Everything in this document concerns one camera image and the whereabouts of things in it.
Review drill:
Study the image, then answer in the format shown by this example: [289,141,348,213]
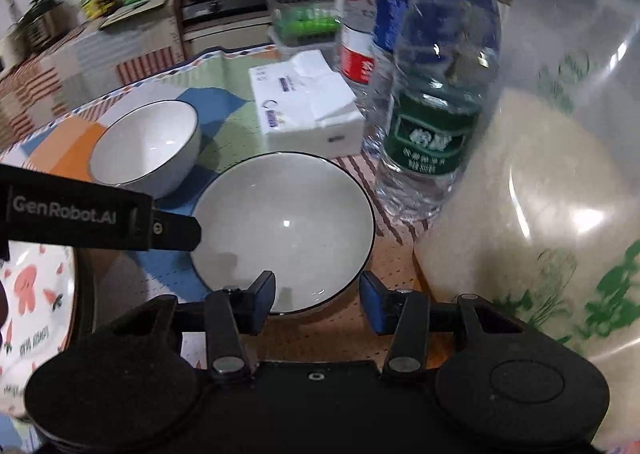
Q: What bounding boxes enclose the blue label water bottle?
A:
[372,0,416,54]

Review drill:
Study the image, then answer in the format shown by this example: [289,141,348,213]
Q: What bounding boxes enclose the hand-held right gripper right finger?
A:
[359,270,531,375]

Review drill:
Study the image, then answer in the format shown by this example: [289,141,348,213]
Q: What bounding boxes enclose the white tissue pack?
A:
[248,50,366,157]

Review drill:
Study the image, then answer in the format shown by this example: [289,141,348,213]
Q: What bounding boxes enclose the red label water bottle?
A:
[334,0,396,84]

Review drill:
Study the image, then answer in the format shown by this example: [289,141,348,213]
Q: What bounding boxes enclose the clear bag of rice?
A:
[412,0,640,452]

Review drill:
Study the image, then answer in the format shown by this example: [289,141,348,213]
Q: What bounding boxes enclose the black gas stove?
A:
[180,0,341,24]

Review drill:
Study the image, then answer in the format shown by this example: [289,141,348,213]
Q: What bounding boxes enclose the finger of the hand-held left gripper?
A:
[149,213,202,252]

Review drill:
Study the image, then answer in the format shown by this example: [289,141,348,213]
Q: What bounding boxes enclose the striped patchwork counter cloth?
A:
[0,0,186,145]

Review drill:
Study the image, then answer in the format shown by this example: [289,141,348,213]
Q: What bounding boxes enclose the green item clear container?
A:
[267,0,341,47]

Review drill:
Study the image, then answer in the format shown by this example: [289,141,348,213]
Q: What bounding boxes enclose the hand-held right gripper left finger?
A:
[100,270,277,377]

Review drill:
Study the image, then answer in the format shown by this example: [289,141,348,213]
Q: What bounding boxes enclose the green label water bottle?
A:
[375,0,502,222]

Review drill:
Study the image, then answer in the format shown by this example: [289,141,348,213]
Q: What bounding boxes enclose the checked patchwork tablecloth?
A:
[0,46,451,435]

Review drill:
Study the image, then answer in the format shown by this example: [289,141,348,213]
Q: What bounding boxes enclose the white bowl dark rim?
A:
[190,152,376,317]
[89,100,202,199]

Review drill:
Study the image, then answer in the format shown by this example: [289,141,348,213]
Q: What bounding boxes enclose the white pink rabbit print plate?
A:
[0,240,81,420]

